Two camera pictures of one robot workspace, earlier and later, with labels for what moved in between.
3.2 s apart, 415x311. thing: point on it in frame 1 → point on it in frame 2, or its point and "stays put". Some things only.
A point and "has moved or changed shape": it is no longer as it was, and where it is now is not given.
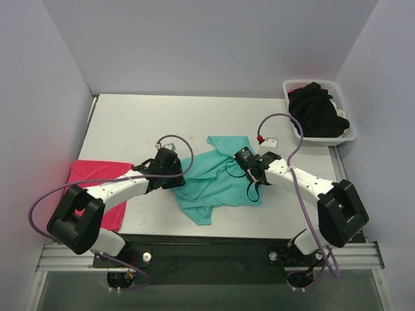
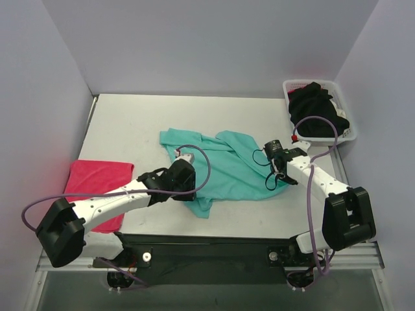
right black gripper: [254, 181] → [281, 175]
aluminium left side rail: [95, 98] stays put
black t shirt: [311, 107] stays put
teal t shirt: [218, 179] has moved or changed shape
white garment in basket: [340, 112] stays put
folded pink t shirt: [81, 171] stays put
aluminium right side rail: [340, 171] stays put
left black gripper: [175, 177] → [187, 186]
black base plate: [207, 260] stays put
